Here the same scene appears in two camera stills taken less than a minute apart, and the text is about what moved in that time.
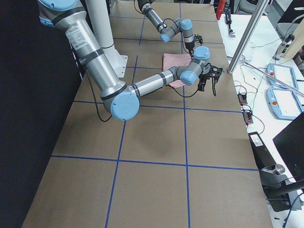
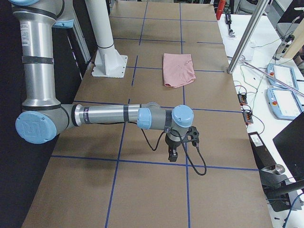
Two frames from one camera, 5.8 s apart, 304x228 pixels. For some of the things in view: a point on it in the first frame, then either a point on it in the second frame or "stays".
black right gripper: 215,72 -> 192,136
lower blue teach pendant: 284,103 stays
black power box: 262,156 stays
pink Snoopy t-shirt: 172,60 stays
